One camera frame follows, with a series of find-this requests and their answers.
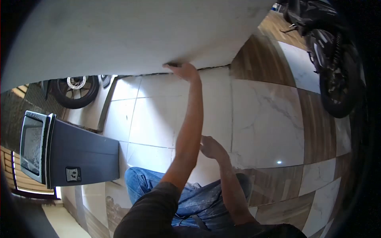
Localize motorcycle wheel with disc brake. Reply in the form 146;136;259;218
49;75;100;109

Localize person's right hand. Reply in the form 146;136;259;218
200;135;229;161

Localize dark grey appliance cabinet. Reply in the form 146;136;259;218
20;110;120;190

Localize person's left fingers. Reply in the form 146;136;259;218
165;63;186;75

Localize person's legs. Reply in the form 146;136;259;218
124;167;253;231

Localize person's left hand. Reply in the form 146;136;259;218
165;62;200;83

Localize person's right fingers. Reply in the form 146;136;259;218
200;135;215;156

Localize person's body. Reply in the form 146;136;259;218
113;181;307;238

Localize black motorcycle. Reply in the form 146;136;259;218
277;0;365;119

